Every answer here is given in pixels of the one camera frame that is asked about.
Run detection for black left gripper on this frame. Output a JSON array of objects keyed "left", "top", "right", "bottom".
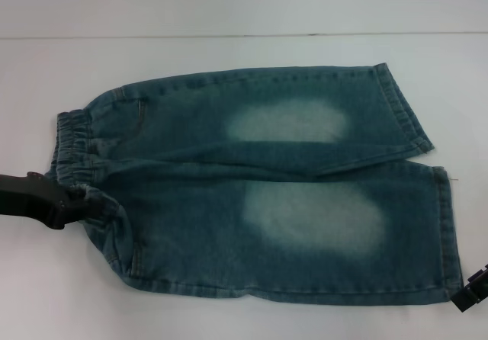
[{"left": 0, "top": 171, "right": 97, "bottom": 232}]

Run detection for blue denim shorts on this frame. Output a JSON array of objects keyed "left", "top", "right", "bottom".
[{"left": 55, "top": 63, "right": 464, "bottom": 303}]

